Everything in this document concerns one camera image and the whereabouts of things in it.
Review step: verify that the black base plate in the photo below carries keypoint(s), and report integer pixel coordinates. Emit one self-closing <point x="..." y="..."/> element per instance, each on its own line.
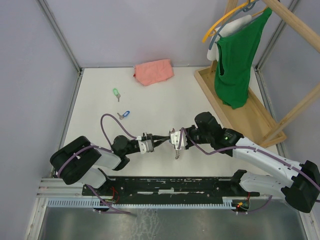
<point x="172" y="190"/>

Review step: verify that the key with blue tag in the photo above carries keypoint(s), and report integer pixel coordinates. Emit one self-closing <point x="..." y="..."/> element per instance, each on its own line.
<point x="124" y="115"/>

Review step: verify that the aluminium corner frame post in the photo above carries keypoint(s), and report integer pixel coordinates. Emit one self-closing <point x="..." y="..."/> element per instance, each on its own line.
<point x="48" y="13"/>

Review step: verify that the right aluminium frame post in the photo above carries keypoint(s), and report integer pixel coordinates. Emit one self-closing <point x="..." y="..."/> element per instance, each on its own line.
<point x="275" y="32"/>

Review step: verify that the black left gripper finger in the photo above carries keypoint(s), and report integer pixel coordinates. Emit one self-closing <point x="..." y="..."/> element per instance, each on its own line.
<point x="160" y="138"/>
<point x="158" y="142"/>

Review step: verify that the wooden clothes rack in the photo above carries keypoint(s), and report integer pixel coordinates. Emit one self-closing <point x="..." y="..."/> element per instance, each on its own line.
<point x="254" y="119"/>

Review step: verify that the white garment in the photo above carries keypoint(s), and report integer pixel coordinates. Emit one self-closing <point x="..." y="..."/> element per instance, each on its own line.
<point x="227" y="30"/>

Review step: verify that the blue grey hanger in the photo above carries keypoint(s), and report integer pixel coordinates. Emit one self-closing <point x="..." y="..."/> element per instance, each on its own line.
<point x="240" y="14"/>

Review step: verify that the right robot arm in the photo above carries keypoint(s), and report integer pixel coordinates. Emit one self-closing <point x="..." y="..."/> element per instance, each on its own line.
<point x="297" y="183"/>

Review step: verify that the folded pink cloth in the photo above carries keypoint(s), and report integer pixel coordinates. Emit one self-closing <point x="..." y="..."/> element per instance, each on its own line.
<point x="153" y="72"/>

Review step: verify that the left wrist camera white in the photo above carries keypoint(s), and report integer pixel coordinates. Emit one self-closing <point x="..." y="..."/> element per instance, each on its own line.
<point x="145" y="146"/>

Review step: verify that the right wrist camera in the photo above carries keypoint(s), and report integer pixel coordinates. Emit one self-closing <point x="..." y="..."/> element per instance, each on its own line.
<point x="184" y="140"/>

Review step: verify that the white cable duct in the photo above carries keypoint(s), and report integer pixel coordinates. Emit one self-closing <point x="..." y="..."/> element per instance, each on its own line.
<point x="96" y="204"/>

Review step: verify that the yellow hanger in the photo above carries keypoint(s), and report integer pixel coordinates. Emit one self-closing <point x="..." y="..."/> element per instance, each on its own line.
<point x="231" y="8"/>

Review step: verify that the key with green tag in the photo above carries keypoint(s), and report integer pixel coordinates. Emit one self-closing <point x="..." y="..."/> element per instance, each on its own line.
<point x="117" y="94"/>

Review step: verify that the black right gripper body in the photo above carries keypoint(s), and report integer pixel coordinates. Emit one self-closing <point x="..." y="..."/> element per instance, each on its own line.
<point x="194" y="137"/>

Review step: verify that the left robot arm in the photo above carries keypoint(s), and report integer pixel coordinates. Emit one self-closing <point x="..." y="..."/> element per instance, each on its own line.
<point x="74" y="162"/>

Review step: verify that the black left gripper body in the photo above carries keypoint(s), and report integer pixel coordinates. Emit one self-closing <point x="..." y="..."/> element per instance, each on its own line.
<point x="147" y="136"/>

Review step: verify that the green shirt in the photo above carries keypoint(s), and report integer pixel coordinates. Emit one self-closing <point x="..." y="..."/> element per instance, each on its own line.
<point x="236" y="55"/>

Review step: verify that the metal key organizer red handle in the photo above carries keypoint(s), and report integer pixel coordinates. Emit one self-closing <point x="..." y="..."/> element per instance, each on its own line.
<point x="177" y="152"/>

